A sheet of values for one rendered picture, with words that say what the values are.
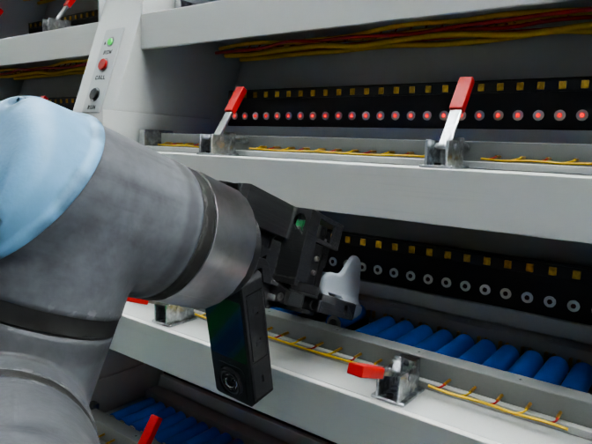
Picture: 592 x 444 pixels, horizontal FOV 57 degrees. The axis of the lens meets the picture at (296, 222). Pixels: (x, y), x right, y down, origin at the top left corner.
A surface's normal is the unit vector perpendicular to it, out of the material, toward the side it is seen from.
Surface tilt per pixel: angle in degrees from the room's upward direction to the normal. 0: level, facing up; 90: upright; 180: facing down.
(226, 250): 93
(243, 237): 79
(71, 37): 109
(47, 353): 94
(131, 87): 90
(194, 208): 70
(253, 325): 92
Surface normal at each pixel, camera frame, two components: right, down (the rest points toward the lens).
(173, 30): -0.60, 0.09
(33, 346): 0.52, 0.08
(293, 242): -0.54, -0.26
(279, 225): 0.80, 0.11
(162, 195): 0.84, -0.22
